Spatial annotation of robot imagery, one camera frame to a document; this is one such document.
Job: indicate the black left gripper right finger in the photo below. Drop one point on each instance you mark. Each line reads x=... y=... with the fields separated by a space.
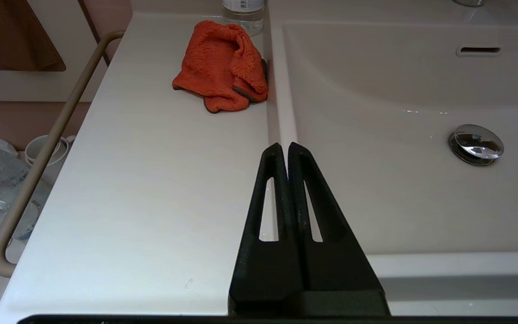
x=340 y=274

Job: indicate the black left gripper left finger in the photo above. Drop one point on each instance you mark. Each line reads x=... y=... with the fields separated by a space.
x=263 y=270

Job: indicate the orange microfibre cloth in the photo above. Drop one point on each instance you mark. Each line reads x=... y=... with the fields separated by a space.
x=218 y=63

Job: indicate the chrome sink faucet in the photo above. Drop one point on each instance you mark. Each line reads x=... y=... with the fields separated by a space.
x=468 y=2

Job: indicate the white ceramic sink basin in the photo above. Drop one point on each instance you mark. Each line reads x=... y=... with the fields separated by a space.
x=398 y=189

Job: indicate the chrome drain stopper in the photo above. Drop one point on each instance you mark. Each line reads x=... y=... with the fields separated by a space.
x=477 y=144

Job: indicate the clear empty plastic bottle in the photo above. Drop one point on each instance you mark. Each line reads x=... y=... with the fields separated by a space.
x=243 y=15

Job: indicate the white mug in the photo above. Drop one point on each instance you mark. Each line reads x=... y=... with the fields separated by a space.
x=34 y=146

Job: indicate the beige towel rail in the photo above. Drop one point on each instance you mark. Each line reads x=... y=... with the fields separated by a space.
x=47 y=148

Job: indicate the brown wall pocket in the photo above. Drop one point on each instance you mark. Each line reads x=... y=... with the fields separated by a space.
x=11 y=36

